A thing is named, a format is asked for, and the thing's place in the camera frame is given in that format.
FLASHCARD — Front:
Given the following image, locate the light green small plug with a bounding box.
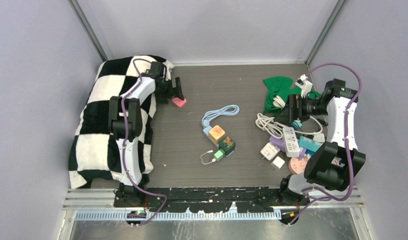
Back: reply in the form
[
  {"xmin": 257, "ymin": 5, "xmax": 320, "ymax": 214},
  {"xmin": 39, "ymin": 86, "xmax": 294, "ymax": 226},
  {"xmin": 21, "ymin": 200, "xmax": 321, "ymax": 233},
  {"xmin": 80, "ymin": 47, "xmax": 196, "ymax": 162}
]
[{"xmin": 212, "ymin": 149, "xmax": 225, "ymax": 162}]

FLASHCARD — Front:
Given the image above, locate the dark green cube adapter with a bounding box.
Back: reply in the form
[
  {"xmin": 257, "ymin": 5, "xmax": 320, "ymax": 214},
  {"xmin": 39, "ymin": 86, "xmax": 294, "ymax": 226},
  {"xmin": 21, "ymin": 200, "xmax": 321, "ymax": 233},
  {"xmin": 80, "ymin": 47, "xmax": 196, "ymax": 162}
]
[{"xmin": 218, "ymin": 136, "xmax": 236, "ymax": 156}]

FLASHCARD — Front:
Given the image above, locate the teal power strip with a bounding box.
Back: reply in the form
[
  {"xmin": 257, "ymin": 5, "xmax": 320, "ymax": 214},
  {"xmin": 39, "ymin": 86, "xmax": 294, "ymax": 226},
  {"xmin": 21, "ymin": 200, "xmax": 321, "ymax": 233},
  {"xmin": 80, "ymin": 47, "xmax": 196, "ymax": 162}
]
[{"xmin": 298, "ymin": 136, "xmax": 323, "ymax": 156}]

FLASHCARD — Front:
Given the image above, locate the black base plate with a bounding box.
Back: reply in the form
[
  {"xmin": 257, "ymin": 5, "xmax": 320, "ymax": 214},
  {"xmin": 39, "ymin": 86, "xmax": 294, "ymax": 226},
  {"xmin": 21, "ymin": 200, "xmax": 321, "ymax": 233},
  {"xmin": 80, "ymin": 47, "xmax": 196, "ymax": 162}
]
[{"xmin": 113, "ymin": 186, "xmax": 309, "ymax": 214}]

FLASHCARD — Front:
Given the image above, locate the light blue power strip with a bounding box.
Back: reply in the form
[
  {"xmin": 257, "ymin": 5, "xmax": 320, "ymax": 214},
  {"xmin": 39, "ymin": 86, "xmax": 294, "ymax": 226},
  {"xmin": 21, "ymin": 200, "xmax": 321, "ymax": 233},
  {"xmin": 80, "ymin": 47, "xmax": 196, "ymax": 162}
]
[{"xmin": 203, "ymin": 125, "xmax": 236, "ymax": 157}]

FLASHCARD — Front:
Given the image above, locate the white power strip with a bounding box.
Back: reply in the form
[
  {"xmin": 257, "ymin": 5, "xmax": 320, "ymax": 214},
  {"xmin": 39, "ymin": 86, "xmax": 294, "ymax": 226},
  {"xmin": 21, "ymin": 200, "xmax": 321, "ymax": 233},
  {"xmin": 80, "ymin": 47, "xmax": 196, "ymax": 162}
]
[{"xmin": 282, "ymin": 126, "xmax": 301, "ymax": 158}]

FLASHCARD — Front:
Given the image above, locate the orange cube adapter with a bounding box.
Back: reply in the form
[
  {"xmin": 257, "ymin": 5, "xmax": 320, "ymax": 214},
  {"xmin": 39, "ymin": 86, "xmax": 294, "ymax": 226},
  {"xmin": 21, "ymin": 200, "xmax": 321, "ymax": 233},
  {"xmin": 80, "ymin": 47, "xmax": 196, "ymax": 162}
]
[{"xmin": 208, "ymin": 125, "xmax": 226, "ymax": 145}]

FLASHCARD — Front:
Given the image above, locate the black white checkered pillow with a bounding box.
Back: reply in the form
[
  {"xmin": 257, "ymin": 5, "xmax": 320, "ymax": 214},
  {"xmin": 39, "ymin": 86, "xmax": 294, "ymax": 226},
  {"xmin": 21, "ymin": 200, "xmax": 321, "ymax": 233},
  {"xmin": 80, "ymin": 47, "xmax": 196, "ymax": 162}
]
[{"xmin": 68, "ymin": 55, "xmax": 175, "ymax": 189}]

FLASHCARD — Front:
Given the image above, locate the green cloth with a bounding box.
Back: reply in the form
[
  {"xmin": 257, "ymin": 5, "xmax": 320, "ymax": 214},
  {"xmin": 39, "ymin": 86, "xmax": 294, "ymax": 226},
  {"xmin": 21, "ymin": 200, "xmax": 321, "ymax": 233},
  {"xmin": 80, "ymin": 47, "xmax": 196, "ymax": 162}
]
[{"xmin": 263, "ymin": 76, "xmax": 322, "ymax": 117}]

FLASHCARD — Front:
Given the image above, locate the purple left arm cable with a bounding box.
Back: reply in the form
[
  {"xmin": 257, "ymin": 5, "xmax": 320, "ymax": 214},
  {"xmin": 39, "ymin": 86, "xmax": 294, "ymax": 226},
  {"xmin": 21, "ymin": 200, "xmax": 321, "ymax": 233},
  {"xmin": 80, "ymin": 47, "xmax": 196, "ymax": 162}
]
[{"xmin": 120, "ymin": 58, "xmax": 168, "ymax": 226}]

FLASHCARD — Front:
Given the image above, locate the purple power strip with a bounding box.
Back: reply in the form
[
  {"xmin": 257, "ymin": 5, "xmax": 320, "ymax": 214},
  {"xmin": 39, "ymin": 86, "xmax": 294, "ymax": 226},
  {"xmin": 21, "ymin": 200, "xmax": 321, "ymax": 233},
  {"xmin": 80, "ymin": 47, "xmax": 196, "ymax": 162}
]
[{"xmin": 269, "ymin": 136, "xmax": 306, "ymax": 159}]

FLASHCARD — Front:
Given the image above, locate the white coiled power cable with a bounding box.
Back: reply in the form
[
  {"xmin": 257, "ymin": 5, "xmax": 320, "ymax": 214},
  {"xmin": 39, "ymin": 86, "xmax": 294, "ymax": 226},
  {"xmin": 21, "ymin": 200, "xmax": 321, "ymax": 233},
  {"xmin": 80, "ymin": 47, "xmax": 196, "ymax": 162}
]
[{"xmin": 272, "ymin": 95, "xmax": 324, "ymax": 137}]

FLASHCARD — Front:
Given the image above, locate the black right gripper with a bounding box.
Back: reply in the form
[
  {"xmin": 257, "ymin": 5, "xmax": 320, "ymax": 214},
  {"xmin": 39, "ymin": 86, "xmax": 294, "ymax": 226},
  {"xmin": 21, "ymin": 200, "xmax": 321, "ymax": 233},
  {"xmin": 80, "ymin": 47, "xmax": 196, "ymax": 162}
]
[{"xmin": 273, "ymin": 94, "xmax": 328, "ymax": 123}]

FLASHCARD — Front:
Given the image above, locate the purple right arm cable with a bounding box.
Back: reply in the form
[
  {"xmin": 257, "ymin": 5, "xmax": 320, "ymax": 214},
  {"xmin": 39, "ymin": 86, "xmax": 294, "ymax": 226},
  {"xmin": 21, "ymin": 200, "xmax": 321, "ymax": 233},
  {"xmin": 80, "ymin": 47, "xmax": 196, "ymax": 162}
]
[{"xmin": 288, "ymin": 62, "xmax": 363, "ymax": 226}]

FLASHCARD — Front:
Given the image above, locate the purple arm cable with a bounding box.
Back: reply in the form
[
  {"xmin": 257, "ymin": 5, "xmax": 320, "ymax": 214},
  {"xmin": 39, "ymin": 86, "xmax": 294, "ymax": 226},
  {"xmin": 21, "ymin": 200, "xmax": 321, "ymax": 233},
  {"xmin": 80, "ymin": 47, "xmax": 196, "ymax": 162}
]
[
  {"xmin": 288, "ymin": 62, "xmax": 363, "ymax": 226},
  {"xmin": 120, "ymin": 58, "xmax": 168, "ymax": 226}
]

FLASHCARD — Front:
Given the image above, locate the pink small plug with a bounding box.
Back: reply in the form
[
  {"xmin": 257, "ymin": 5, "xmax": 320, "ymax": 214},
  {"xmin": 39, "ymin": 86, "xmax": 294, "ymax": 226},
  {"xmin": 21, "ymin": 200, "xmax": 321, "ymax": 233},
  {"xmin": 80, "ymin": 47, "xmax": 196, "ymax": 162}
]
[{"xmin": 171, "ymin": 97, "xmax": 187, "ymax": 108}]

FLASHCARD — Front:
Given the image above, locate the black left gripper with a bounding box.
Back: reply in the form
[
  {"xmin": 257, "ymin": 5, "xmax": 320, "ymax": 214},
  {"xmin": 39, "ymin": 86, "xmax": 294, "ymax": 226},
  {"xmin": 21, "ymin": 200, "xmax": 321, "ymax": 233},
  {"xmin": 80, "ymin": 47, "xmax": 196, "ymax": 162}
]
[{"xmin": 155, "ymin": 77, "xmax": 184, "ymax": 104}]

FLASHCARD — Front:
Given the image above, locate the white tiger cube socket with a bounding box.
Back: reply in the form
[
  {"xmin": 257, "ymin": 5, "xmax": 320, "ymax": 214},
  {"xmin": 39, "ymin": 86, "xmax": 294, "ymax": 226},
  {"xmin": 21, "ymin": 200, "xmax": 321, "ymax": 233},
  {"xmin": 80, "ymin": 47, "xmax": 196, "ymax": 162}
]
[{"xmin": 260, "ymin": 142, "xmax": 281, "ymax": 161}]

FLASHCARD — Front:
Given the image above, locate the light blue coiled cable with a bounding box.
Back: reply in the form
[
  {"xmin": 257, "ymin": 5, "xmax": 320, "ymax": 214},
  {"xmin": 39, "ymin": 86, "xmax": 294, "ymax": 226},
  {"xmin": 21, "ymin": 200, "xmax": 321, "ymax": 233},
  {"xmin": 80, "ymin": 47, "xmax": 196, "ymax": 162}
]
[{"xmin": 201, "ymin": 104, "xmax": 241, "ymax": 128}]

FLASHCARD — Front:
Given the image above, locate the white charger plug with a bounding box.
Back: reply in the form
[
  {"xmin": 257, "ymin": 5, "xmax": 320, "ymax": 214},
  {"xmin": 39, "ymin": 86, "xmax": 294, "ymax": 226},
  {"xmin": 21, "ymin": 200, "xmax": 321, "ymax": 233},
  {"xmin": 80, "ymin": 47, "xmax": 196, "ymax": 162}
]
[{"xmin": 270, "ymin": 156, "xmax": 285, "ymax": 170}]

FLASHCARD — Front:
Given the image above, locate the pink round socket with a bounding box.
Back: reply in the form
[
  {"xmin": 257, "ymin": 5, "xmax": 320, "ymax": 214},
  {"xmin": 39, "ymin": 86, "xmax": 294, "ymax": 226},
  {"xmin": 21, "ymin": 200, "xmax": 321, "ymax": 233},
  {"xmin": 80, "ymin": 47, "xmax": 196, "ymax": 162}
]
[{"xmin": 288, "ymin": 156, "xmax": 309, "ymax": 175}]

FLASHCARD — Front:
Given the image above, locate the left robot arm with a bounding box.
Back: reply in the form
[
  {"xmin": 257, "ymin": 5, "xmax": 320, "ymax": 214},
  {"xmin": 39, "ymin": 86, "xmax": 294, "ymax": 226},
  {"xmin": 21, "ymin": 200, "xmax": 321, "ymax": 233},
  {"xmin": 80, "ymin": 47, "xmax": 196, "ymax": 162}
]
[{"xmin": 108, "ymin": 59, "xmax": 186, "ymax": 207}]

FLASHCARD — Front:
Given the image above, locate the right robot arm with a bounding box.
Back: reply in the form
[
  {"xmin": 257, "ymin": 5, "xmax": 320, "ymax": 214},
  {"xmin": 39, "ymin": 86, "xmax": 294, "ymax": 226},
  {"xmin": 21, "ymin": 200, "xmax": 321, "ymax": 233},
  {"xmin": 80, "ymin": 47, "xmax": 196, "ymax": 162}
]
[{"xmin": 275, "ymin": 78, "xmax": 366, "ymax": 205}]

